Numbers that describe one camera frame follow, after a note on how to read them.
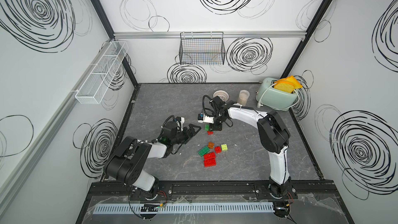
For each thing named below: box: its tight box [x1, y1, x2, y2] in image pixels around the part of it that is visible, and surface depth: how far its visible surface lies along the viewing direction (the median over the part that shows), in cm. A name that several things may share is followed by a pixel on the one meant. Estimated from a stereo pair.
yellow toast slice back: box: [276, 75, 303, 90], surface depth 94 cm
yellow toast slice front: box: [273, 80, 295, 94], surface depth 94 cm
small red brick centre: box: [214, 145, 222, 154], surface depth 88 cm
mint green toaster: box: [256, 77, 299, 112], surface depth 98 cm
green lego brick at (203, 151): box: [197, 145, 210, 158], surface depth 88 cm
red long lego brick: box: [203, 151, 216, 161], surface depth 85 cm
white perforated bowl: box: [212, 89, 230, 102], surface depth 111 cm
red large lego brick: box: [203, 154, 217, 168], surface depth 84 cm
